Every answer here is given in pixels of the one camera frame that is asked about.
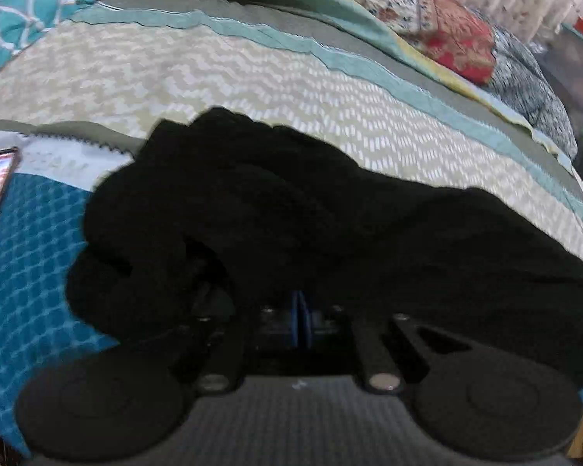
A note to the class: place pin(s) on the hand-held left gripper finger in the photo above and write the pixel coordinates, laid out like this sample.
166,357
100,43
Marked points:
307,323
295,323

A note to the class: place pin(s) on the black pants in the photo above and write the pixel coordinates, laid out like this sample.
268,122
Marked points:
272,204

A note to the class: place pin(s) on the patterned chevron bed sheet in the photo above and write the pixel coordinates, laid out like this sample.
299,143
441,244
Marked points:
223,82

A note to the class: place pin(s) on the patchwork patterned quilt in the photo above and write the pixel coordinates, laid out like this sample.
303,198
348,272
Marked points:
442,24

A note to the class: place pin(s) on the clear bin with teal lid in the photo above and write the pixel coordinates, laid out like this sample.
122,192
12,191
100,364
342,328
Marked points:
580,73

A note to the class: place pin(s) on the teal lattice pillow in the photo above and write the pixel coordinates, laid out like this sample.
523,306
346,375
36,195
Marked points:
19,14

